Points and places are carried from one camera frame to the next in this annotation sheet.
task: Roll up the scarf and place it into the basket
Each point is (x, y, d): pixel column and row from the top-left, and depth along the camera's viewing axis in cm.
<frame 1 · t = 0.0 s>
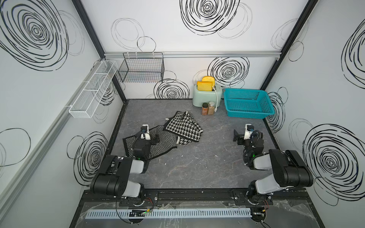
left hand: (148, 129, 88), fingers open
right hand: (243, 130, 90), fingers open
black white knitted scarf: (181, 124, 100), point 6 cm above the table
teal plastic basket: (247, 102, 122), on the table
mint green toaster: (198, 97, 108), point 12 cm above the table
front yellow toast slice: (205, 86, 109), point 17 cm above the table
dark lid spice jar: (205, 109, 107), point 7 cm above the table
silver lid spice jar: (211, 109, 107), point 7 cm above the table

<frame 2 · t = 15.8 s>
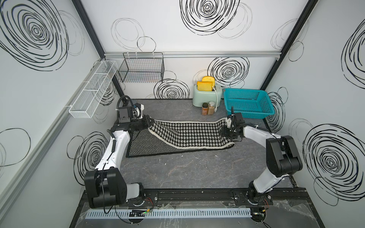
left hand: (152, 120, 82), fingers closed
right hand: (223, 133, 95), fingers open
black white knitted scarf: (163, 137, 87), point 12 cm above the table
the other named things where they were.

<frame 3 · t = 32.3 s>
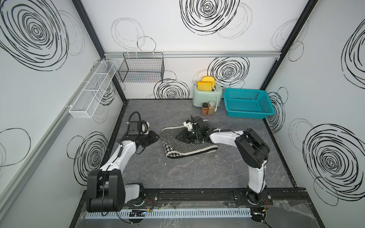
left hand: (157, 137, 86), fingers open
right hand: (176, 139, 87), fingers open
black white knitted scarf: (175, 147, 88), point 6 cm above the table
the other named things where they were.

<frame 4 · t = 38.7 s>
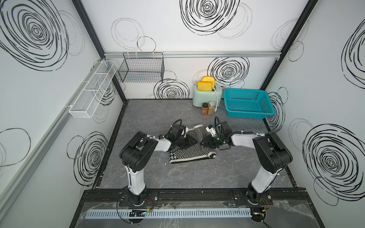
left hand: (196, 143, 91), fingers open
right hand: (202, 145, 91), fingers open
black white knitted scarf: (197, 151, 91), point 2 cm above the table
the other named things where they were.

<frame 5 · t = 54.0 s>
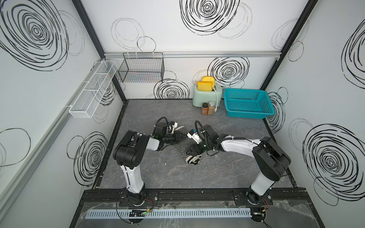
left hand: (185, 137, 91), fingers open
right hand: (189, 152, 84), fingers open
black white knitted scarf: (183, 145, 88), point 7 cm above the table
the other named things where they were.

